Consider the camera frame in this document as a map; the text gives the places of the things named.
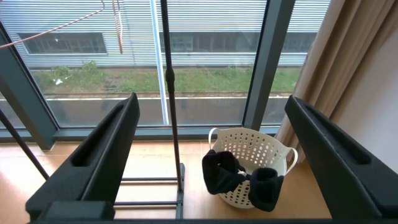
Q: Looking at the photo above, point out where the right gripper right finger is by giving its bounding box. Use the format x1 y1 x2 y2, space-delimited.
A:
284 95 398 220

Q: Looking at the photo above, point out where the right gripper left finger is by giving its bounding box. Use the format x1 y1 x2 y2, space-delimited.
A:
25 92 141 221

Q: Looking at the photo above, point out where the white laundry basket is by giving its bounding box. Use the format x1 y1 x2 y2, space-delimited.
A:
208 126 299 209

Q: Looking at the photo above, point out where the black clothes rack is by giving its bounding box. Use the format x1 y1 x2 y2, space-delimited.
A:
0 0 186 220

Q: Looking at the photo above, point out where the heap of clothes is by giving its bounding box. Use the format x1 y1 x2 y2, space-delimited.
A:
201 149 284 213

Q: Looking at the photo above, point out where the beige curtain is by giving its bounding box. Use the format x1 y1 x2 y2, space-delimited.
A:
275 0 398 162

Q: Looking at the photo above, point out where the window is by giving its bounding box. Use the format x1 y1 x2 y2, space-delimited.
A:
0 0 330 150

